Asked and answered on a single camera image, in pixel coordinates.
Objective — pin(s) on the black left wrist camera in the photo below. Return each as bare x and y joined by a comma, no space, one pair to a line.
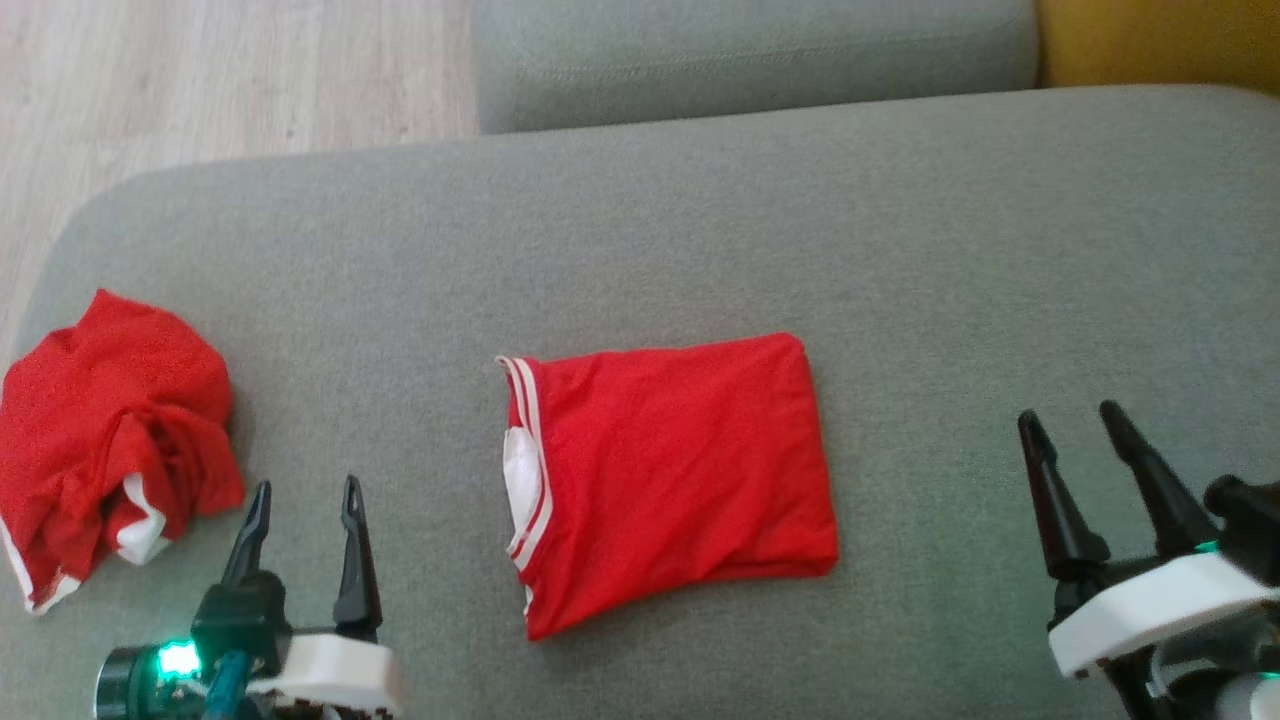
125,685

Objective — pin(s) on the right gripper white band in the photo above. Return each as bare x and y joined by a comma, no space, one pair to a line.
1150,610

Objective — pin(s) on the red polo shirt white collar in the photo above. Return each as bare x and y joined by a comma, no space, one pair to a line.
680,480

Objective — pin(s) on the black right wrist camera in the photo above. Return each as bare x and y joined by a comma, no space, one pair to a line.
1250,520

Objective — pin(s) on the red shorts white side stripe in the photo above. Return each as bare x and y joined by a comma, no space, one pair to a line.
110,400

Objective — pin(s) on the grey fabric sofa seat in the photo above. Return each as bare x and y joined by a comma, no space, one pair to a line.
700,230

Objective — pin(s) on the grey sofa cushion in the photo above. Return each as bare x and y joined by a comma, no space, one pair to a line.
750,60

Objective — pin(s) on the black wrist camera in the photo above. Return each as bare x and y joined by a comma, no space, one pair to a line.
125,685
1250,520

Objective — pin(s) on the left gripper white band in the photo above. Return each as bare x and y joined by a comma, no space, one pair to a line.
330,670

